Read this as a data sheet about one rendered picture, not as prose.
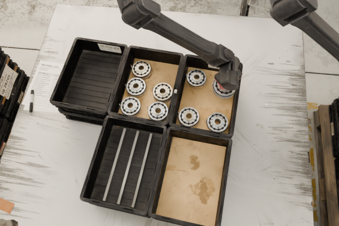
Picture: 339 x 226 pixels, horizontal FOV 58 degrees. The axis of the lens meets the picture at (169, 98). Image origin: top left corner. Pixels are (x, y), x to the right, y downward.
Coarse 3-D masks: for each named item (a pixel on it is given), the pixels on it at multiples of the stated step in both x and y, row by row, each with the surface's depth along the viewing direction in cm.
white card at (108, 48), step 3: (99, 45) 165; (102, 45) 164; (105, 45) 164; (108, 45) 163; (102, 48) 167; (105, 48) 167; (108, 48) 166; (111, 48) 165; (114, 48) 165; (117, 48) 164; (120, 48) 164; (111, 51) 168; (114, 51) 168; (117, 51) 167; (120, 51) 166
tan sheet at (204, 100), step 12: (204, 72) 163; (216, 72) 163; (192, 96) 158; (204, 96) 157; (216, 96) 157; (180, 108) 155; (204, 108) 154; (216, 108) 154; (228, 108) 154; (204, 120) 152; (228, 120) 151; (228, 132) 149
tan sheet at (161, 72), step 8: (152, 64) 167; (160, 64) 167; (168, 64) 166; (152, 72) 165; (160, 72) 165; (168, 72) 164; (176, 72) 164; (128, 80) 164; (144, 80) 163; (152, 80) 163; (160, 80) 162; (168, 80) 162; (128, 96) 160; (144, 96) 159; (152, 96) 159; (144, 104) 157; (168, 104) 156; (120, 112) 156; (144, 112) 155
